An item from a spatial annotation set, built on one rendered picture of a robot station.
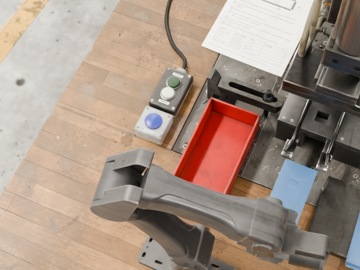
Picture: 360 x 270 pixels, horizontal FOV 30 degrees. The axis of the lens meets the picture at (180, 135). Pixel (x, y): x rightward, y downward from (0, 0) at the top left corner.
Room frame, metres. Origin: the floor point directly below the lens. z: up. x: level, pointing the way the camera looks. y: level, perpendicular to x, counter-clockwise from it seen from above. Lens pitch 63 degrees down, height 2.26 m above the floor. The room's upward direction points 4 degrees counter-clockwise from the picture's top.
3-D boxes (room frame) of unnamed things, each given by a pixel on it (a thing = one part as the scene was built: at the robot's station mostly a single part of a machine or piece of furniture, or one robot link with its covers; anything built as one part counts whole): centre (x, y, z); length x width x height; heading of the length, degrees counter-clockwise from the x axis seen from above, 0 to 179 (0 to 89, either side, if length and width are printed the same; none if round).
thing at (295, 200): (0.50, -0.21, 1.00); 0.15 x 0.07 x 0.03; 152
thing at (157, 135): (0.73, 0.06, 0.90); 0.07 x 0.07 x 0.06; 62
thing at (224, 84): (0.76, -0.16, 0.95); 0.15 x 0.03 x 0.10; 62
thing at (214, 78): (0.79, -0.11, 0.95); 0.06 x 0.03 x 0.09; 62
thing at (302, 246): (0.35, -0.17, 1.19); 0.12 x 0.09 x 0.12; 72
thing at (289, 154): (0.62, -0.24, 0.98); 0.07 x 0.02 x 0.01; 152
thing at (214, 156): (0.62, -0.07, 0.93); 0.25 x 0.12 x 0.06; 152
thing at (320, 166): (0.59, -0.30, 0.98); 0.07 x 0.02 x 0.01; 152
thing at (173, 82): (0.82, 0.01, 0.93); 0.03 x 0.03 x 0.02
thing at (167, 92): (0.80, 0.02, 0.93); 0.03 x 0.03 x 0.02
